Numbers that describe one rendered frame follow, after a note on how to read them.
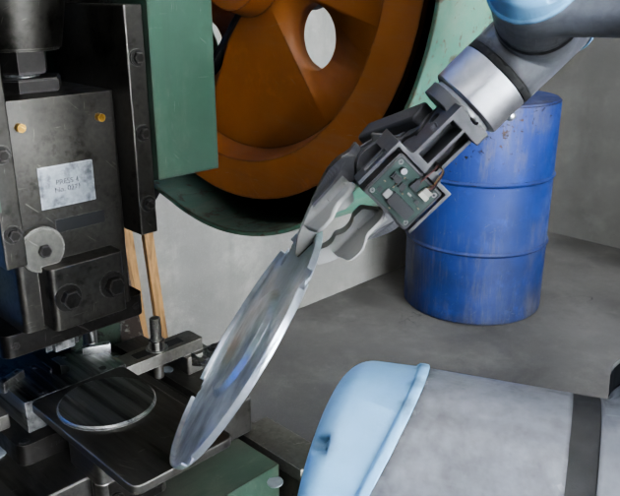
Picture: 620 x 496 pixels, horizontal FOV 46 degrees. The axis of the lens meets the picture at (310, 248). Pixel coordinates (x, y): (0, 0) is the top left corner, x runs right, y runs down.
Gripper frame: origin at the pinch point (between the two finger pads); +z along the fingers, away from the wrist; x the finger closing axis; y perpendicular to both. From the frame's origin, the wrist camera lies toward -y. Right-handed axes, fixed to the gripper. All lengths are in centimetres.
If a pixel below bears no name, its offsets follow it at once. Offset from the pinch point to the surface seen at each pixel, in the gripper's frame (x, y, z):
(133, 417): 3.0, -10.5, 32.9
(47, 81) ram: -31.1, -22.0, 10.6
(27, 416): -5.6, -16.1, 44.9
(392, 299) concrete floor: 112, -221, 34
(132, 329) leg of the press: 5, -57, 45
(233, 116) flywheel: -9, -51, 2
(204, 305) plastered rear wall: 45, -183, 77
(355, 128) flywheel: 0.8, -26.3, -11.2
